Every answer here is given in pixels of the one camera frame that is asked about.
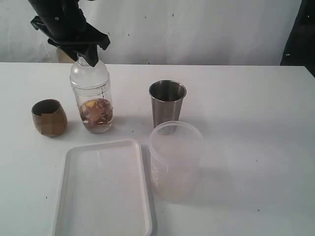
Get clear shaker dome lid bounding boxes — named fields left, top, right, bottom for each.
left=69, top=56, right=110, bottom=89

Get brown scraps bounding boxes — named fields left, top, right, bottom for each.
left=79, top=98, right=113, bottom=127

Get white plastic tray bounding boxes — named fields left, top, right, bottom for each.
left=52, top=139, right=153, bottom=236

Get white stained backdrop sheet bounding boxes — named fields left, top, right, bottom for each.
left=0, top=0, right=301, bottom=65

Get clear plastic shaker cup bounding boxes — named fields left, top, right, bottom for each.
left=72, top=81, right=113, bottom=134

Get dark object behind table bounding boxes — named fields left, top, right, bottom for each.
left=280, top=0, right=315, bottom=75

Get translucent plastic measuring tub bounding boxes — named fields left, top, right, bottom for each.
left=148, top=121, right=205, bottom=203

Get stainless steel cup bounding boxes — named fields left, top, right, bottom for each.
left=149, top=80, right=187, bottom=127

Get brown wooden cup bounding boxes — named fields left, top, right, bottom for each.
left=31, top=99, right=67, bottom=137

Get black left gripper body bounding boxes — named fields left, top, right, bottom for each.
left=30, top=0, right=110, bottom=50

